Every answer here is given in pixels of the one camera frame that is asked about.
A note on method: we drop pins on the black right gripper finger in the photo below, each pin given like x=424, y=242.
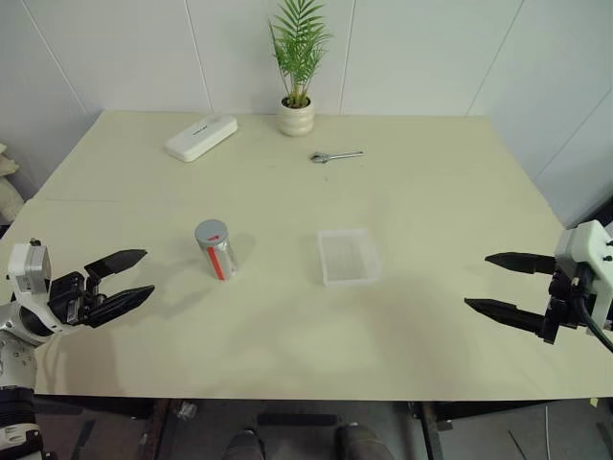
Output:
x=515, y=317
x=524, y=262

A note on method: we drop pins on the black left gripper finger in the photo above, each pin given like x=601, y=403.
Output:
x=117, y=261
x=124, y=302

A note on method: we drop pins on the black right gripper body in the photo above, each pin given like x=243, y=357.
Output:
x=567, y=302

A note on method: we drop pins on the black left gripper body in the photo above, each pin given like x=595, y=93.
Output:
x=62, y=297

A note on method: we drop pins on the silver red can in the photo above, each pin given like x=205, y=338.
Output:
x=221, y=261

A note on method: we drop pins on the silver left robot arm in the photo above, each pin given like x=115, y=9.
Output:
x=14, y=357

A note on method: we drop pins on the clear plastic tray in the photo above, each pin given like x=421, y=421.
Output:
x=348, y=259

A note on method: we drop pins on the black box-shaped object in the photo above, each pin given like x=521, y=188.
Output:
x=596, y=211

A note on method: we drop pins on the beige cloth bundle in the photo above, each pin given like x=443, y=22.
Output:
x=7, y=191

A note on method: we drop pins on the white oblong case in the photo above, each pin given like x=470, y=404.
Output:
x=201, y=136

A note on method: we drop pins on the dark rounded shape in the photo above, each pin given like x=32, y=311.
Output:
x=244, y=445
x=361, y=443

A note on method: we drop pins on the black bar under table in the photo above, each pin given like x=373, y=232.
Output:
x=297, y=420

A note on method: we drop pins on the silver metal wrench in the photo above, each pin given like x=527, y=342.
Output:
x=335, y=155

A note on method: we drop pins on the cream ribbed plant pot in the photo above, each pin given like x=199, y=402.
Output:
x=296, y=120

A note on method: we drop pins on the green palm plant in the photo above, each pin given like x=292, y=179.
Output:
x=298, y=43

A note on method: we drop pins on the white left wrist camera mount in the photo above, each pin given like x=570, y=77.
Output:
x=26, y=268

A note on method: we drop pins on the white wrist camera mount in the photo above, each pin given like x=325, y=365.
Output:
x=591, y=244
x=26, y=268

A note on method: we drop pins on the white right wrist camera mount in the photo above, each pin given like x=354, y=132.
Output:
x=591, y=244

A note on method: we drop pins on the dark metal table frame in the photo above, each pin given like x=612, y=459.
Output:
x=431, y=431

